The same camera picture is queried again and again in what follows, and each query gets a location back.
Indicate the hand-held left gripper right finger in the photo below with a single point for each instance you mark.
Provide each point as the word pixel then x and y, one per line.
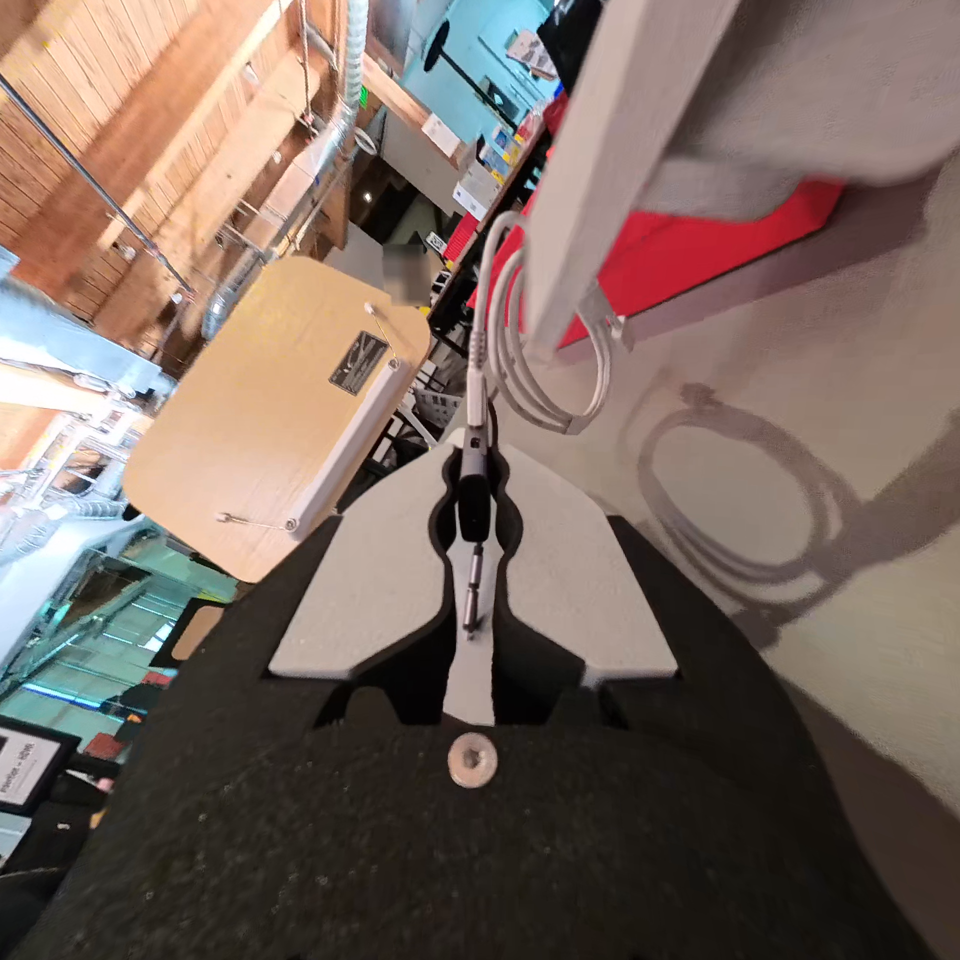
pixel 585 585

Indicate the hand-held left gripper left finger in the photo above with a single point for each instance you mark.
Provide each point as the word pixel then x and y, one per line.
pixel 367 592

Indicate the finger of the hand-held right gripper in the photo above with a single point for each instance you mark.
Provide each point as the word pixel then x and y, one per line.
pixel 825 90
pixel 600 187

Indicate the red plastic storage bin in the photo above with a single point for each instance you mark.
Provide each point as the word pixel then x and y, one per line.
pixel 690 240

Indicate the black plug adapter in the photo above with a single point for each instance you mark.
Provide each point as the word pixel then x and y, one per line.
pixel 474 510

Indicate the wooden book stand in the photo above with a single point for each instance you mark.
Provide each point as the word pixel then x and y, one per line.
pixel 277 405

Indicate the black round stand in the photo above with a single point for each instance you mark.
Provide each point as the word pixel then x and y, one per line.
pixel 436 45

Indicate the framed marker sign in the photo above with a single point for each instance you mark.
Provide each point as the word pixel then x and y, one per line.
pixel 30 765

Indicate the silver air duct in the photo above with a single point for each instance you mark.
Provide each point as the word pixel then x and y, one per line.
pixel 330 127

